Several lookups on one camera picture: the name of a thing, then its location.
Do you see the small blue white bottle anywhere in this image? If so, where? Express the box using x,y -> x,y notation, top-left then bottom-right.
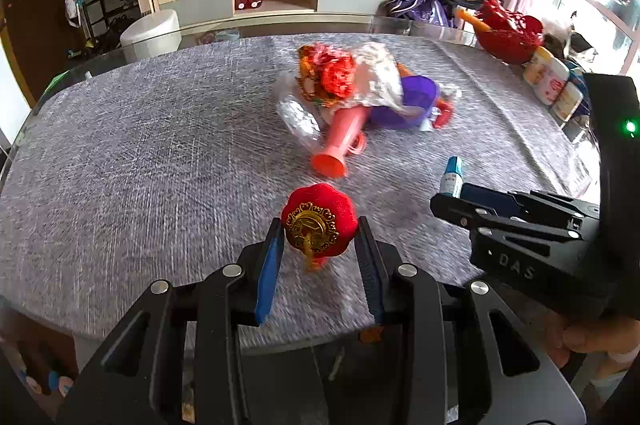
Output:
439,156 -> 463,197

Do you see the orange candy tube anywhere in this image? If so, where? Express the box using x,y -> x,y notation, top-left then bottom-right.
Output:
397,63 -> 454,130

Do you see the purple plastic bowl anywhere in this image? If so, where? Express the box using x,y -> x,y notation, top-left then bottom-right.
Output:
370,75 -> 440,130

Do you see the red round lantern ornament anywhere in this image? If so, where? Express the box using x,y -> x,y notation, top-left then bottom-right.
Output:
281,183 -> 358,271

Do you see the white paper bag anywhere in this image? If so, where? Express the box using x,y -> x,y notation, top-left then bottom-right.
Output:
348,41 -> 404,112

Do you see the pink plastic horn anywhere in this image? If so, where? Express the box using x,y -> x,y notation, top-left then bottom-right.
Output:
311,105 -> 371,179

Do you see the clear plastic bag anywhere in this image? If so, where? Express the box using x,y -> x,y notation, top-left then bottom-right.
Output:
273,73 -> 323,153

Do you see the red foil wrapper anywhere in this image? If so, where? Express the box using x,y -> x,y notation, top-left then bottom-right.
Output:
297,42 -> 356,107

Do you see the person right hand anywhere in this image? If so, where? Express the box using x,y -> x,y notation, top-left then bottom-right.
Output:
544,312 -> 639,377

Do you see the white bottle cream label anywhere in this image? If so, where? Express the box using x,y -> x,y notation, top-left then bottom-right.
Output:
550,81 -> 584,125

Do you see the white bottle yellow cap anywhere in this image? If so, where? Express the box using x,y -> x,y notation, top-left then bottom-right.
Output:
523,46 -> 553,87

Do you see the grey woven table cloth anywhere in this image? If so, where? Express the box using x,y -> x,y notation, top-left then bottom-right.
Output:
1,35 -> 598,339

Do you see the red plastic basket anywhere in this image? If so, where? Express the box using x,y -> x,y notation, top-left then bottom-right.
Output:
474,0 -> 544,65

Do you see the purple fabric bag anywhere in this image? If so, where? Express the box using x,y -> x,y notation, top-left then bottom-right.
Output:
384,0 -> 456,27

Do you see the white round stool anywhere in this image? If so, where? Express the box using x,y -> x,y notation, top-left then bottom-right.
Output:
120,9 -> 182,63

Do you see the orange handle stick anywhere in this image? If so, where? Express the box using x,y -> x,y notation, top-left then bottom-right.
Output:
456,8 -> 491,33

